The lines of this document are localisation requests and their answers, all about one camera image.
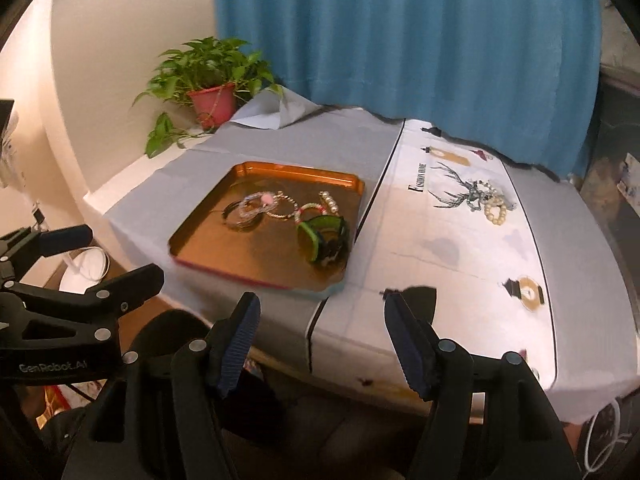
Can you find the white printed table runner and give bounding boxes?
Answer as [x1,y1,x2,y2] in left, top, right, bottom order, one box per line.
[311,120,556,389]

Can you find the pink stone bracelet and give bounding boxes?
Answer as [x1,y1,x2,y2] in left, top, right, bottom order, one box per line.
[259,190,302,222]

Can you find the green black smartwatch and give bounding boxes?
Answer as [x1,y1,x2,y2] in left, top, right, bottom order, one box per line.
[296,216,349,266]

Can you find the gold bangle bracelet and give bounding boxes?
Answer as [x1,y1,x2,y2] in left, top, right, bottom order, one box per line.
[221,199,264,232]

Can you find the green potted plant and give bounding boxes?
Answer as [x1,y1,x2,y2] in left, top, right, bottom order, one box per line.
[134,36,283,133]

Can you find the orange metal tray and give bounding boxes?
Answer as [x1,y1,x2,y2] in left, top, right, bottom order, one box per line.
[168,162,364,297]

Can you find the silver ring bracelet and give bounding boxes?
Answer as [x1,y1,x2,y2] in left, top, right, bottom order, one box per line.
[236,190,274,221]

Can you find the white floor fan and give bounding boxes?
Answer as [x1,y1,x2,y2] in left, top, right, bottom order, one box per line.
[1,99,110,294]

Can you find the dark storage cabinet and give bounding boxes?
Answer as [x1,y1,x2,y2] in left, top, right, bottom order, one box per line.
[580,74,639,278]

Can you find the grey table cloth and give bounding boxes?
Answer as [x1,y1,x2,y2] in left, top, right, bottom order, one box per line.
[92,110,639,424]

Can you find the blue curtain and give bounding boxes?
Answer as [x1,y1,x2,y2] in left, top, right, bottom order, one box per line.
[214,0,601,177]

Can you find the pile of tangled jewelry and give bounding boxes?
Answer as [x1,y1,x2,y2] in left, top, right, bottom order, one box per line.
[464,180,516,211]

